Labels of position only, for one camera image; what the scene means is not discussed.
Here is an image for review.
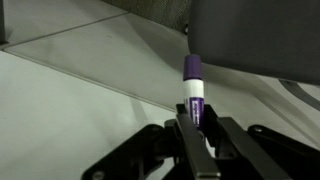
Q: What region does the purple whiteboard marker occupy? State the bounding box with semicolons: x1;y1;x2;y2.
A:
182;54;214;158

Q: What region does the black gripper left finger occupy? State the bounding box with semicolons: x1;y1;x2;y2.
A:
174;103;221;180

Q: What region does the black fabric chair seat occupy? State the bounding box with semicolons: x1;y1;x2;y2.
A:
187;0;320;86

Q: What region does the large whiteboard panel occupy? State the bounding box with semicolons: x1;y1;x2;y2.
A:
0;49;178;180

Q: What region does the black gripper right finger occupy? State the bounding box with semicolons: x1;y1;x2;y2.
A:
203;104;291;180

